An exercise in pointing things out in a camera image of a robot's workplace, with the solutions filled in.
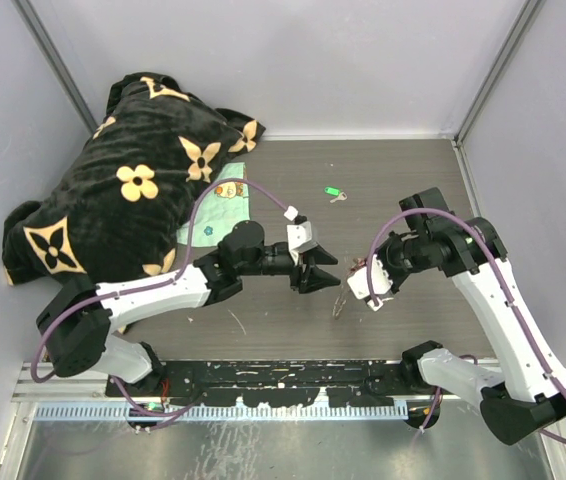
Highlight red key tags bunch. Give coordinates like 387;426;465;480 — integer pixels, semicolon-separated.
349;257;367;273

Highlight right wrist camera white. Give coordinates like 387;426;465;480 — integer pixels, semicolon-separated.
346;254;394;311

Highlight green key tag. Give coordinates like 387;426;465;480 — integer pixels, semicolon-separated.
324;187;340;196

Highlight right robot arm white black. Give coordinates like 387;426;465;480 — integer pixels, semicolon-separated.
359;188;566;445

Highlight aluminium rail with slotted duct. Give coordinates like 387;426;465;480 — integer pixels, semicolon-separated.
12;364;431;424

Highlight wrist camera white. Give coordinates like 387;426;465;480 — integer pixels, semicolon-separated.
284;206;315;255
346;254;394;311

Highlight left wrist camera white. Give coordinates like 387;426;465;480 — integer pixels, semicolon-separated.
284;206;315;255

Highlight large keyring with small rings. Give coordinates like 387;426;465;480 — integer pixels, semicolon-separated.
332;262;356;320

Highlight black floral plush blanket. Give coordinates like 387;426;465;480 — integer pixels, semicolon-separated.
2;72;265;285

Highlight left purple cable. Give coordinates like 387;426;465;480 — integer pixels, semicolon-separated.
29;178;298;431

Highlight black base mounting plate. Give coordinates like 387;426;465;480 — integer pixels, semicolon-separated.
124;360;443;408

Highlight mint green cartoon cloth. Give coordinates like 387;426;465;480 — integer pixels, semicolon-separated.
192;162;250;248

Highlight silver key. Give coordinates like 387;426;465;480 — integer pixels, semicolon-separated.
330;192;347;203

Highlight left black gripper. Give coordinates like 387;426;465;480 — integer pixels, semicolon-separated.
238;245;340;292

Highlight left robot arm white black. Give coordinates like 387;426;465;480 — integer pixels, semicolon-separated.
37;218;340;396

